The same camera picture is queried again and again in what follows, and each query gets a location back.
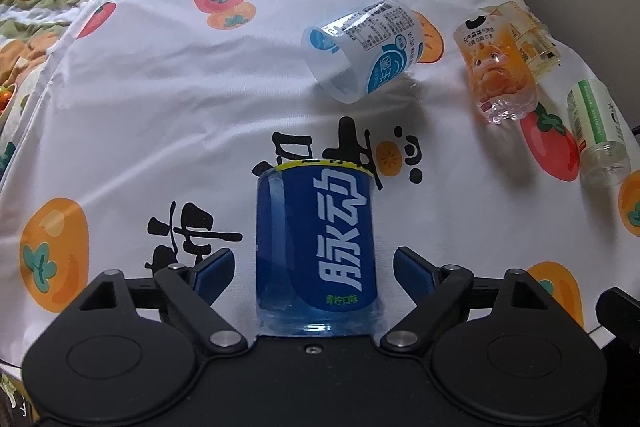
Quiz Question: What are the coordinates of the bowl of small fruit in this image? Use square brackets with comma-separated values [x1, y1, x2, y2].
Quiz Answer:
[0, 83, 16, 129]

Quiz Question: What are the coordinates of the blue label bottle cup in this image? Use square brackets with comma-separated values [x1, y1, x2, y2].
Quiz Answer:
[256, 159, 381, 337]

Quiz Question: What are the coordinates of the white fruit print cloth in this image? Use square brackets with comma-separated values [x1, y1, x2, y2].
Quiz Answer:
[1, 0, 639, 365]

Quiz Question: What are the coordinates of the orange cartoon label cup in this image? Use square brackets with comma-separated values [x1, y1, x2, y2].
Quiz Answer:
[454, 15, 538, 124]

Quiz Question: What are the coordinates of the green white C100 cup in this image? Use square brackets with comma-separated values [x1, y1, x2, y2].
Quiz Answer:
[566, 79, 630, 187]

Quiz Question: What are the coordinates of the white blue label cup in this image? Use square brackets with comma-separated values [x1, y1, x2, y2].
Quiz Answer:
[302, 0, 425, 104]

